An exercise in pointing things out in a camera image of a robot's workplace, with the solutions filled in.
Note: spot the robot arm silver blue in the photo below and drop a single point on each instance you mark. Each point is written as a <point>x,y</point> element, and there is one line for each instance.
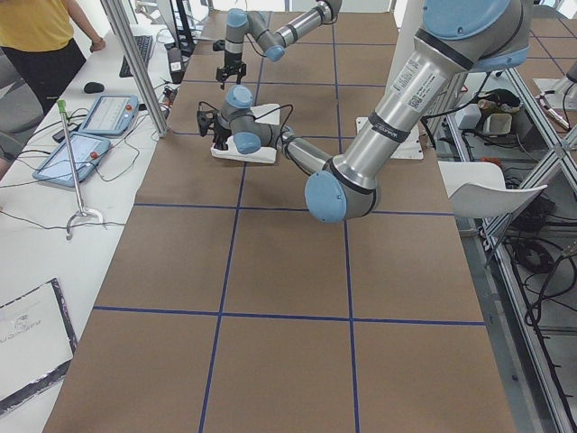
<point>454,37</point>
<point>241,24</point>

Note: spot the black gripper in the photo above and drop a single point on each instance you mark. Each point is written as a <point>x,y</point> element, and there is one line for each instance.
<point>220,133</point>
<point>232,61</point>

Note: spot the aluminium frame post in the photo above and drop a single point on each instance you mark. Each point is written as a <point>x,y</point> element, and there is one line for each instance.
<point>122,29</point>

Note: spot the upper blue teach pendant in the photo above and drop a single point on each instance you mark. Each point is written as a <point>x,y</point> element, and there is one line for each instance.
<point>110,115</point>

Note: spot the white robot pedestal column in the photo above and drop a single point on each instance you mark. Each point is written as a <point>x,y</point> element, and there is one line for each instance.
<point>408,16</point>

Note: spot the black computer mouse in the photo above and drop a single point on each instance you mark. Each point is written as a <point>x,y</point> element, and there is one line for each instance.
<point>93,88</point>

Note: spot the white long sleeve t-shirt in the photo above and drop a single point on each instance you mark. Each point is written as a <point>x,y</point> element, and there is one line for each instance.
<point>255,133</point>

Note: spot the white chair seat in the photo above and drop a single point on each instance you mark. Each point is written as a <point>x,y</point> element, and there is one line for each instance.
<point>478,190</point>

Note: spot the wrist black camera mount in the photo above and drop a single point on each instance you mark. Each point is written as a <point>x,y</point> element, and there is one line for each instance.
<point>206,116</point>
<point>219,45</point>

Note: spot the person's bare hand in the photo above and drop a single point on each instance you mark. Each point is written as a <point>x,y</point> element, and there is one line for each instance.
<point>98,45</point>

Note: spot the white paper in plastic sleeve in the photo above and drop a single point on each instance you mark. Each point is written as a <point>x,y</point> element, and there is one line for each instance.
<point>38,342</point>

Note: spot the person in yellow shirt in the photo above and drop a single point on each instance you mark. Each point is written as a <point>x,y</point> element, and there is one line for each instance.
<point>38,39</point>

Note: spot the black power adapter white label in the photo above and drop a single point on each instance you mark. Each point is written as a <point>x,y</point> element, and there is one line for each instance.
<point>176,65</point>

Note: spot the metal grabber stick green handle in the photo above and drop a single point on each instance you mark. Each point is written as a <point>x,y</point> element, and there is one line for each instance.
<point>83,211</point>

